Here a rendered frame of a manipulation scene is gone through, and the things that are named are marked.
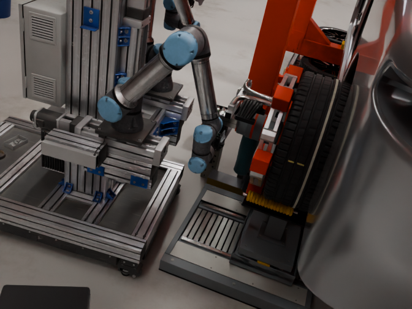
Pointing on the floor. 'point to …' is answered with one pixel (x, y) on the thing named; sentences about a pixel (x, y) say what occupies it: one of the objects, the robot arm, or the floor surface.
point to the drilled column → (213, 164)
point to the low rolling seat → (44, 297)
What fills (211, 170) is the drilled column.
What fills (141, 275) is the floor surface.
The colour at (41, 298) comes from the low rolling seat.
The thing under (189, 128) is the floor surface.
